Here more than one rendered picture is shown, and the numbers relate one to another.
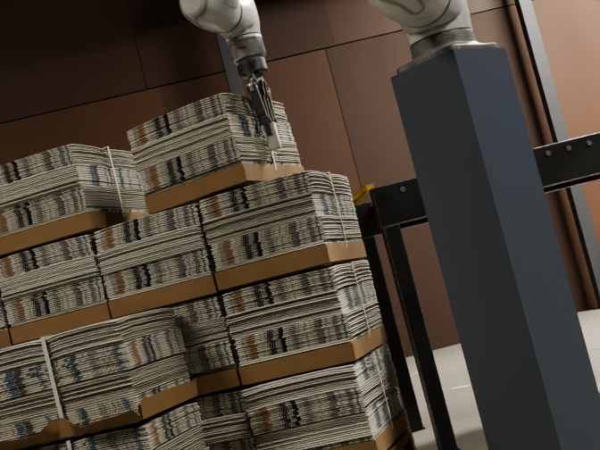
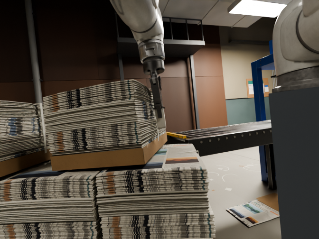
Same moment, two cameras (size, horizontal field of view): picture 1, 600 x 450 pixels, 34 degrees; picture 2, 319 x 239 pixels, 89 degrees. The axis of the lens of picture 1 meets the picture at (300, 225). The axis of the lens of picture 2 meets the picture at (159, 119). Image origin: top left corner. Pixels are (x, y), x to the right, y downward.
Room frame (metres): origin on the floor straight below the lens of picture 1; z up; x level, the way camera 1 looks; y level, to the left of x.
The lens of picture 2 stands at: (1.88, 0.13, 0.96)
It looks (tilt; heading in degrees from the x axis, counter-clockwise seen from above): 1 degrees down; 349
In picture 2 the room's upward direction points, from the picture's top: 6 degrees counter-clockwise
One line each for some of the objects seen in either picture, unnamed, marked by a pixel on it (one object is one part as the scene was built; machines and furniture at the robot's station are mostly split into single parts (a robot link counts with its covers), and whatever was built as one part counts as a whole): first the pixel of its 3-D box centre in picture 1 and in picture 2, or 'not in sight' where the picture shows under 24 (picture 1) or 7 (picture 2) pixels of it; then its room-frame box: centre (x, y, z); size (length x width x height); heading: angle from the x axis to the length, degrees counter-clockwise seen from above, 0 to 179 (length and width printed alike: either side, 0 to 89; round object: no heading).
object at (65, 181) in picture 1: (70, 202); (8, 136); (2.61, 0.59, 0.95); 0.38 x 0.29 x 0.23; 165
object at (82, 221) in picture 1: (78, 233); (12, 158); (2.61, 0.59, 0.86); 0.38 x 0.29 x 0.04; 165
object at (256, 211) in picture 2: not in sight; (253, 211); (3.17, -0.91, 0.01); 0.37 x 0.28 x 0.01; 95
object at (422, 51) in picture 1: (449, 51); (306, 81); (2.30, -0.45, 1.03); 0.22 x 0.18 x 0.06; 132
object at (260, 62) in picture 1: (254, 78); (154, 74); (2.44, 0.02, 1.11); 0.08 x 0.07 x 0.09; 164
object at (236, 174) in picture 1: (209, 189); (108, 153); (2.42, 0.20, 0.86); 0.29 x 0.16 x 0.04; 67
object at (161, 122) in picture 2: (271, 136); (160, 118); (2.44, 0.01, 0.96); 0.03 x 0.01 x 0.07; 74
